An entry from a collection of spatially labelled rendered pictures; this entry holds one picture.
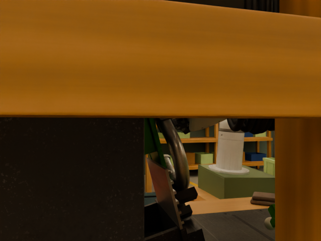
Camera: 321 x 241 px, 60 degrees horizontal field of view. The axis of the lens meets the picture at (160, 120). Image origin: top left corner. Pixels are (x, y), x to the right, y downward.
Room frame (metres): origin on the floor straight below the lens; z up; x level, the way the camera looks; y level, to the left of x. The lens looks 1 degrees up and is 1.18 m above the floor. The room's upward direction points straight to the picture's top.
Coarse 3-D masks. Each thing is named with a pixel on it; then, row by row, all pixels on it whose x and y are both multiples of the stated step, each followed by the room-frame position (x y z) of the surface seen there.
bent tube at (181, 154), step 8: (168, 120) 0.61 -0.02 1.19; (160, 128) 0.61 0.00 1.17; (168, 128) 0.59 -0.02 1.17; (168, 136) 0.58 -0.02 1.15; (176, 136) 0.58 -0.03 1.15; (168, 144) 0.58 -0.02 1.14; (176, 144) 0.57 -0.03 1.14; (176, 152) 0.57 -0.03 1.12; (184, 152) 0.58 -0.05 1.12; (176, 160) 0.57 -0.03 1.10; (184, 160) 0.57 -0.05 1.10; (176, 168) 0.57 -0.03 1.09; (184, 168) 0.57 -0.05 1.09; (176, 176) 0.59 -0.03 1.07; (184, 176) 0.58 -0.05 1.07; (176, 184) 0.60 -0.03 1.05; (184, 184) 0.59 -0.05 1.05
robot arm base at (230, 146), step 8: (224, 136) 1.28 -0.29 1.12; (232, 136) 1.27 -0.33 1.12; (240, 136) 1.27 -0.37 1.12; (224, 144) 1.28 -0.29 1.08; (232, 144) 1.27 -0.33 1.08; (240, 144) 1.28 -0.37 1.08; (224, 152) 1.28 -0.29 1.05; (232, 152) 1.27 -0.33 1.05; (240, 152) 1.28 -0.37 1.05; (216, 160) 1.33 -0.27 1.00; (224, 160) 1.28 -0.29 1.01; (232, 160) 1.27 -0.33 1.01; (240, 160) 1.29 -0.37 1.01; (216, 168) 1.30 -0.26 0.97; (224, 168) 1.28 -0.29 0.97; (232, 168) 1.27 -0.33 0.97; (240, 168) 1.29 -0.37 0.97
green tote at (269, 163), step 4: (264, 160) 1.76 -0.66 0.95; (268, 160) 1.70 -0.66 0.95; (272, 160) 1.65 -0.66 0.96; (264, 164) 1.76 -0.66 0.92; (268, 164) 1.71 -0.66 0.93; (272, 164) 1.66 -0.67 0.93; (264, 168) 1.76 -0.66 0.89; (268, 168) 1.71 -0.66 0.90; (272, 168) 1.66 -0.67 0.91; (268, 172) 1.71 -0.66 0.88; (272, 172) 1.66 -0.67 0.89
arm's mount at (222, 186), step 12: (204, 168) 1.35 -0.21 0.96; (252, 168) 1.42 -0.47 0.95; (204, 180) 1.35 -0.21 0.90; (216, 180) 1.24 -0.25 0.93; (228, 180) 1.17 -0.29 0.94; (240, 180) 1.19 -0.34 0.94; (252, 180) 1.21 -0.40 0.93; (264, 180) 1.22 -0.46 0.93; (216, 192) 1.24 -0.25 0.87; (228, 192) 1.17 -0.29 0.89; (240, 192) 1.19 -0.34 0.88; (252, 192) 1.21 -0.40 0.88
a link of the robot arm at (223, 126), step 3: (225, 120) 1.28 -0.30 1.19; (219, 123) 1.33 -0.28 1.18; (222, 123) 1.30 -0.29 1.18; (225, 123) 1.28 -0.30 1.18; (219, 126) 1.32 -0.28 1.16; (222, 126) 1.29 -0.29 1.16; (225, 126) 1.28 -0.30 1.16; (228, 126) 1.27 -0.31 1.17; (219, 129) 1.32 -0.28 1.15; (222, 129) 1.29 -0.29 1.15; (225, 129) 1.28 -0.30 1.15; (228, 129) 1.27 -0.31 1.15; (237, 132) 1.27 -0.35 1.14; (240, 132) 1.27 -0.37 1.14; (243, 132) 1.29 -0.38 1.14
